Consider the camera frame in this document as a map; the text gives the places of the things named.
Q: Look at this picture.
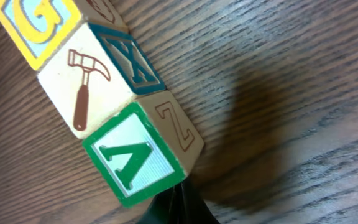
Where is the white block with feather picture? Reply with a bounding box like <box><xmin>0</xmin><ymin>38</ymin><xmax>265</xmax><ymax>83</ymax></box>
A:
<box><xmin>37</xmin><ymin>22</ymin><xmax>166</xmax><ymax>139</ymax></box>

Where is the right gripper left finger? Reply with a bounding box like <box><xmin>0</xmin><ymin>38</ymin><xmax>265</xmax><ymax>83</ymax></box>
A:
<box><xmin>137</xmin><ymin>187</ymin><xmax>178</xmax><ymax>224</ymax></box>

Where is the yellow top wooden block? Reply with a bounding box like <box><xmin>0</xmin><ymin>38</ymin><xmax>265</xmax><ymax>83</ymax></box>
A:
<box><xmin>0</xmin><ymin>0</ymin><xmax>129</xmax><ymax>70</ymax></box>

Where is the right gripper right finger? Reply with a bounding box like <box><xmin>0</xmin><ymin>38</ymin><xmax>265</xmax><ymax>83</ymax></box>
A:
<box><xmin>178</xmin><ymin>179</ymin><xmax>219</xmax><ymax>224</ymax></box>

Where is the green A block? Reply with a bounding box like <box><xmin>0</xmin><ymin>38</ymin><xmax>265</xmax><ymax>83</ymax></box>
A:
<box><xmin>83</xmin><ymin>90</ymin><xmax>204</xmax><ymax>207</ymax></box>

